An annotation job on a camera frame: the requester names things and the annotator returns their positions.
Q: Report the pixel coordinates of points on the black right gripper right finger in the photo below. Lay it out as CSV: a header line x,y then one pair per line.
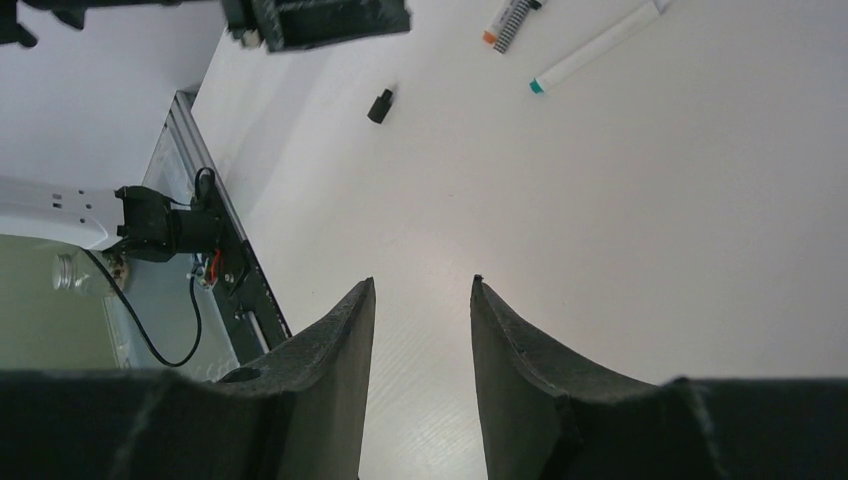
x,y
548,412

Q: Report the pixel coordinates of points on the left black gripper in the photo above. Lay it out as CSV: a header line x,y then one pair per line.
x,y
282,26

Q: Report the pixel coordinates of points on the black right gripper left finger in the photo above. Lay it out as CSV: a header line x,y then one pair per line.
x,y
297,412

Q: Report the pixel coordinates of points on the black pen cap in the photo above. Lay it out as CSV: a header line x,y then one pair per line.
x,y
381,106

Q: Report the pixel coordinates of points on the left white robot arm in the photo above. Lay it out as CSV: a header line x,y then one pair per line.
x,y
142,223

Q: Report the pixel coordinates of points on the white pen orange end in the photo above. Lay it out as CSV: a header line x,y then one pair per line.
x,y
498,21

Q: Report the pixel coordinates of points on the black checkered pen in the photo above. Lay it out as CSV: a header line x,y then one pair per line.
x,y
515,22

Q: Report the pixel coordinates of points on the white pen green end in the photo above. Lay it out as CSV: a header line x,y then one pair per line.
x,y
569,35

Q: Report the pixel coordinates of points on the glass jar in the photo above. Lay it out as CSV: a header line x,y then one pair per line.
x,y
76,272

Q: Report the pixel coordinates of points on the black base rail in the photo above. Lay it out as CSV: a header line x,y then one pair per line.
x,y
233,288

